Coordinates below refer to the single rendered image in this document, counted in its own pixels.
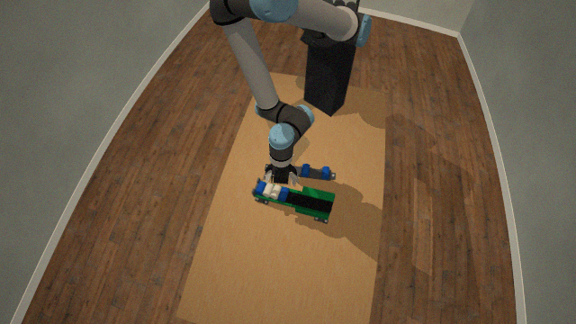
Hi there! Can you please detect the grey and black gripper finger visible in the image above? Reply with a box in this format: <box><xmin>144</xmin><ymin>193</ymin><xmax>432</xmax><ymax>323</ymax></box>
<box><xmin>289</xmin><ymin>165</ymin><xmax>299</xmax><ymax>185</ymax></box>
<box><xmin>263</xmin><ymin>164</ymin><xmax>273</xmax><ymax>183</ymax></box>

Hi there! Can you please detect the cream cylinder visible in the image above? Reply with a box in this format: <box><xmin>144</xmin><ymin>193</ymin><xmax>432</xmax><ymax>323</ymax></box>
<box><xmin>263</xmin><ymin>183</ymin><xmax>274</xmax><ymax>197</ymax></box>
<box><xmin>270</xmin><ymin>184</ymin><xmax>282</xmax><ymax>200</ymax></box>

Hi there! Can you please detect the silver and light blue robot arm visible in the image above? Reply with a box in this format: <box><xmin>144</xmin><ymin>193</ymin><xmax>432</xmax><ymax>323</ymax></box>
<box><xmin>210</xmin><ymin>0</ymin><xmax>372</xmax><ymax>167</ymax></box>

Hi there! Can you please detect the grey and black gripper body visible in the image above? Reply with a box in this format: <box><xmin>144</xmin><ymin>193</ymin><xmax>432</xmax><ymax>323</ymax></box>
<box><xmin>271</xmin><ymin>164</ymin><xmax>291</xmax><ymax>184</ymax></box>

